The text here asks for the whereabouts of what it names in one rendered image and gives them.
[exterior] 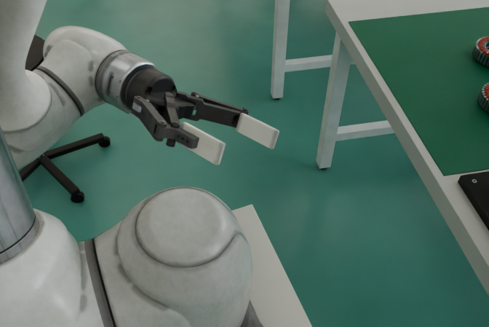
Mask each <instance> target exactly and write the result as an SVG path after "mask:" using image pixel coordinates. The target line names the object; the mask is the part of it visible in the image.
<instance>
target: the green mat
mask: <svg viewBox="0 0 489 327"><path fill-rule="evenodd" d="M349 25H350V26H351V27H352V29H353V31H354V32H355V34H356V35H357V37H358V39H359V40H360V42H361V43H362V46H363V47H364V48H365V50H366V52H367V53H368V55H369V56H370V58H371V60H372V61H373V63H374V64H375V67H376V68H377V69H378V71H379V73H380V74H381V76H382V77H383V79H384V81H385V82H386V84H387V85H388V87H389V89H390V90H391V92H392V94H393V95H394V97H395V98H396V100H397V102H398V103H399V105H400V106H401V108H402V110H403V111H404V113H405V114H406V116H407V118H408V119H409V121H410V123H411V124H412V126H413V127H414V129H415V130H416V132H417V134H418V135H419V137H420V139H421V140H422V141H423V143H424V145H425V147H426V148H427V150H428V151H429V153H430V155H431V156H432V158H433V160H434V161H435V162H436V164H437V166H438V168H439V169H440V171H441V172H442V174H443V175H444V176H449V175H455V174H459V173H469V172H474V171H479V170H488V169H489V113H488V112H486V111H485V110H484V109H483V108H482V107H481V106H480V104H479V101H478V98H479V95H480V93H481V90H482V88H483V86H484V85H485V84H487V83H488V82H489V66H488V67H487V66H486V65H485V66H484V65H483V64H481V63H480V62H478V61H477V60H476V59H475V58H474V56H473V53H472V52H473V49H474V46H475V44H476V42H477V40H478V39H480V38H483V37H486V36H489V7H482V8H474V9H461V10H453V11H446V12H433V13H426V14H418V15H405V16H397V17H384V18H376V19H369V20H355V21H349Z"/></svg>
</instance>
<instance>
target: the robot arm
mask: <svg viewBox="0 0 489 327"><path fill-rule="evenodd" d="M46 3H47V0H0V327H263V325H262V324H261V322H260V321H259V319H258V316H257V315H256V313H255V310H254V308H253V305H252V303H251V301H250V294H251V288H252V280H253V262H252V254H251V250H250V246H249V244H248V241H247V239H246V237H245V235H244V232H243V231H242V228H241V226H240V225H239V223H238V221H237V219H236V217H235V215H234V214H233V213H232V211H231V209H230V208H229V207H228V206H227V205H226V204H225V203H224V202H223V201H222V200H221V199H220V198H218V197H216V196H215V195H214V194H212V193H210V192H208V191H206V190H203V189H200V188H196V187H192V186H176V187H172V188H168V189H164V190H161V191H159V192H157V193H155V194H152V195H151V196H149V197H147V198H145V199H144V200H142V201H141V202H139V203H138V204H137V205H136V206H134V207H133V208H132V209H131V210H130V211H129V212H128V213H127V215H126V216H125V217H124V218H123V219H122V220H121V221H120V222H118V223H117V224H115V225H113V226H112V227H111V228H109V229H107V230H106V231H104V232H103V233H101V234H99V235H98V236H97V237H95V238H94V239H93V238H92V239H90V240H85V241H82V242H80V243H78V242H77V241H76V240H75V238H74V237H73V236H72V235H71V233H70V232H69V231H68V230H67V229H66V227H65V225H64V223H63V222H62V221H61V220H60V219H58V218H56V217H54V216H53V215H50V214H48V213H45V212H43V211H41V210H37V209H35V208H33V207H32V205H31V202H30V200H29V197H28V194H27V192H26V190H25V187H24V185H23V182H22V179H21V177H20V174H19V172H18V170H19V169H21V168H23V167H25V166H26V165H28V164H30V163H31V162H33V161H34V160H35V159H37V158H38V157H40V156H41V155H42V154H43V153H44V152H45V151H46V150H48V149H49V148H50V147H51V146H53V145H54V144H55V143H56V142H57V141H59V140H60V139H61V138H62V137H63V136H64V135H65V134H66V133H67V132H68V131H69V130H70V128H71V127H72V125H73V124H74V123H75V122H76V121H77V120H78V119H79V118H80V117H82V116H83V115H84V114H86V113H87V112H88V111H90V110H91V109H93V108H95V107H97V106H99V105H101V104H103V103H109V104H111V105H113V106H115V107H117V108H118V109H120V110H122V111H123V112H125V113H127V114H134V115H135V116H136V117H138V118H139V119H140V121H141V122H142V123H143V124H144V126H145V127H146V129H147V130H148V131H149V132H150V134H151V136H152V137H153V138H154V140H156V141H163V140H164V138H167V142H166V145H167V146H170V147H174V146H175V142H176V141H177V143H179V144H180V145H181V146H184V147H186V148H187V149H189V150H191V151H192V152H194V153H195V154H198V155H199V156H200V157H203V158H205V159H206V160H208V161H210V162H211V163H213V164H215V165H219V164H220V161H221V158H222V156H223V151H224V149H225V143H224V142H222V141H220V140H218V139H217V138H214V137H212V136H211V135H209V134H207V133H205V132H203V131H202V130H200V129H198V128H196V127H194V126H193V125H190V124H189V123H187V122H182V125H181V127H180V121H179V119H182V118H184V119H190V120H194V121H199V120H200V119H203V120H207V121H210V122H215V123H218V124H222V125H228V126H231V127H236V131H237V132H239V133H241V134H242V135H245V136H247V137H248V138H251V139H253V140H254V141H257V142H258V143H260V144H262V145H264V146H266V147H268V148H270V149H274V147H275V144H276V142H277V138H278V135H279V130H277V129H275V128H273V127H271V126H269V125H267V124H265V123H263V122H261V121H259V120H257V119H255V118H253V117H251V116H249V115H248V113H249V111H248V110H247V109H246V108H244V107H243V109H242V108H240V107H237V106H233V105H230V104H227V103H224V102H221V101H217V100H215V99H212V98H208V97H205V96H203V95H201V94H199V93H197V92H191V95H188V94H187V93H185V92H180V91H177V90H176V87H175V83H174V81H173V80H172V78H171V77H170V76H168V75H166V74H164V73H162V72H161V71H159V70H158V69H157V67H156V66H155V65H154V64H153V63H152V62H150V61H148V60H146V59H144V58H142V57H139V56H137V55H136V54H135V53H133V52H130V51H128V50H127V49H126V48H125V47H124V46H123V45H122V44H121V43H119V42H118V41H116V40H115V39H112V38H111V37H109V36H106V35H105V34H102V33H100V32H98V31H94V30H92V29H89V28H84V27H79V26H73V25H69V26H63V27H59V28H57V29H55V30H54V31H53V32H51V33H50V34H49V36H48V37H47V38H46V40H45V42H44V49H43V56H44V61H43V62H42V63H41V64H40V65H39V66H38V67H37V68H36V69H34V70H33V71H29V70H26V69H25V62H26V58H27V55H28V51H29V49H30V46H31V42H32V40H33V37H34V34H35V32H36V29H37V26H38V24H39V21H40V18H41V15H42V12H43V11H44V7H45V5H46ZM194 110H196V113H195V114H194V115H193V111H194Z"/></svg>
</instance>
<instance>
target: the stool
mask: <svg viewBox="0 0 489 327"><path fill-rule="evenodd" d="M44 42H45V41H44V40H43V39H42V38H41V37H39V36H37V35H35V34H34V37H33V40H32V42H31V46H30V49H29V51H28V55H27V58H26V62H25V69H26V70H29V71H33V70H34V69H36V68H37V67H38V66H39V65H40V64H41V63H42V62H43V61H44V56H43V49H44ZM97 143H98V144H99V146H101V147H108V146H110V144H111V140H110V138H109V137H107V136H104V135H103V134H102V133H99V134H97V135H93V136H90V137H88V138H84V139H81V140H79V141H75V142H73V143H69V144H66V145H64V146H60V147H57V148H55V149H51V150H49V151H47V150H46V151H45V152H44V153H43V154H42V155H41V156H40V157H38V158H37V159H35V160H34V161H33V162H31V163H30V164H28V165H26V166H25V167H24V168H23V169H22V170H21V171H19V174H20V177H21V179H22V181H24V180H25V179H26V178H27V177H29V175H30V174H32V172H33V171H35V169H37V167H38V166H40V165H42V166H43V167H44V168H45V169H46V170H47V171H48V172H49V173H50V174H51V175H52V176H53V177H54V178H55V179H56V180H57V181H58V182H59V183H60V184H61V185H62V186H63V187H64V188H65V189H66V190H67V191H68V192H69V193H70V194H71V201H72V202H75V203H80V202H83V201H84V193H83V192H80V190H79V188H78V187H77V186H76V185H75V184H74V183H73V182H72V181H71V180H70V179H69V178H68V177H67V176H66V175H65V174H64V173H63V172H62V171H61V170H60V169H59V168H58V167H57V166H56V165H55V164H54V163H53V162H52V161H51V159H53V158H56V157H59V156H62V155H64V154H68V153H71V152H73V151H76V150H79V149H83V148H85V147H88V146H91V145H94V144H97Z"/></svg>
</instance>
